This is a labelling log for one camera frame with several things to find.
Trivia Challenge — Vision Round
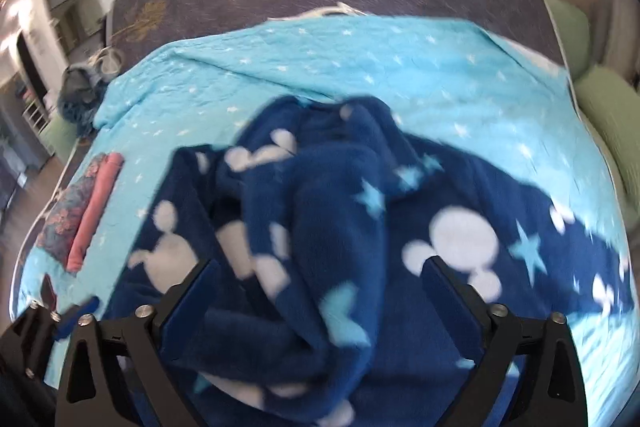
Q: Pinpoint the green pillow front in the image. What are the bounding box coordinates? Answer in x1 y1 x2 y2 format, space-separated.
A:
574 65 639 212

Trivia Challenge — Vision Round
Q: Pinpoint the folded pink cloth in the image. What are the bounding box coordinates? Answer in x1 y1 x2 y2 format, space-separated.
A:
66 152 125 273

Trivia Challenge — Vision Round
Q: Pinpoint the folded floral cloth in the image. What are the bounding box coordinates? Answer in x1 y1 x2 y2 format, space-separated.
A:
36 153 106 267

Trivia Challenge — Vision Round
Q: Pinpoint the red smartphone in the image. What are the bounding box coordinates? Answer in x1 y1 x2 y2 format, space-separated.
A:
40 274 58 311

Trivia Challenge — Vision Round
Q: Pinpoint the light blue star quilt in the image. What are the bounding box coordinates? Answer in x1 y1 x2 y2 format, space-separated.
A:
10 15 639 426

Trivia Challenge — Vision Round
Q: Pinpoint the green pillow back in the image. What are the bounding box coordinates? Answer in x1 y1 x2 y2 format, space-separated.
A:
544 0 591 80

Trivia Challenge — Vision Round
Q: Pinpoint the white bag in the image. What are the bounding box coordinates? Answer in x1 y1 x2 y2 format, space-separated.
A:
92 46 124 82

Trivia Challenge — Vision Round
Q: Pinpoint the navy fleece star pajama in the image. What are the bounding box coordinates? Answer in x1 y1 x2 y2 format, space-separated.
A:
105 96 639 426

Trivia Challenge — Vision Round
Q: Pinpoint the green pillow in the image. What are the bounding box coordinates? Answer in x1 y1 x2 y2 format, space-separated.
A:
574 65 639 212
544 0 591 80

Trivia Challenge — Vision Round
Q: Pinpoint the blue clothes pile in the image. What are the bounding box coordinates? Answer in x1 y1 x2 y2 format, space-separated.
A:
56 64 107 138

